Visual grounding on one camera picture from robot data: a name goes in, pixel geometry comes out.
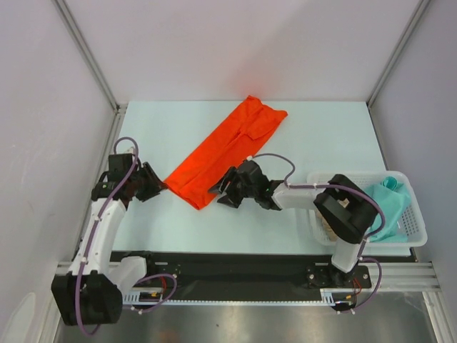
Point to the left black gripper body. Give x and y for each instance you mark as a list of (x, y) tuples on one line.
[(143, 188)]

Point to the white slotted cable duct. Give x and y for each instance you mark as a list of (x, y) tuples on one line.
[(312, 297)]

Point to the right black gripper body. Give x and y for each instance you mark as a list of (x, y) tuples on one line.
[(236, 187)]

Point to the white plastic basket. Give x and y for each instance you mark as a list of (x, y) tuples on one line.
[(411, 222)]

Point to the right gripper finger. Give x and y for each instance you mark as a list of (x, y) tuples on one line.
[(230, 200), (220, 186)]

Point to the left aluminium frame post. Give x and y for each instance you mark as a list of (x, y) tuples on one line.
[(77, 35)]

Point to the right aluminium frame post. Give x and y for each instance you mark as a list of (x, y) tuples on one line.
[(412, 25)]

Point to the aluminium frame post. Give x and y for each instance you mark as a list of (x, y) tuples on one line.
[(412, 25), (77, 35)]

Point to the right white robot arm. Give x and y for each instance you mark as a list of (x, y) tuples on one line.
[(348, 210)]

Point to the beige t-shirt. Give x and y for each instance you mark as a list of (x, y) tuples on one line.
[(327, 228)]

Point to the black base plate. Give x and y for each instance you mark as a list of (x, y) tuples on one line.
[(205, 275)]

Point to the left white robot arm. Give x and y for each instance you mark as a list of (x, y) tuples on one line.
[(90, 292)]

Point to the orange t-shirt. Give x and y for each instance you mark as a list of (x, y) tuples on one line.
[(241, 134)]

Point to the teal t-shirt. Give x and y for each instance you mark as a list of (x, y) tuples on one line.
[(393, 199)]

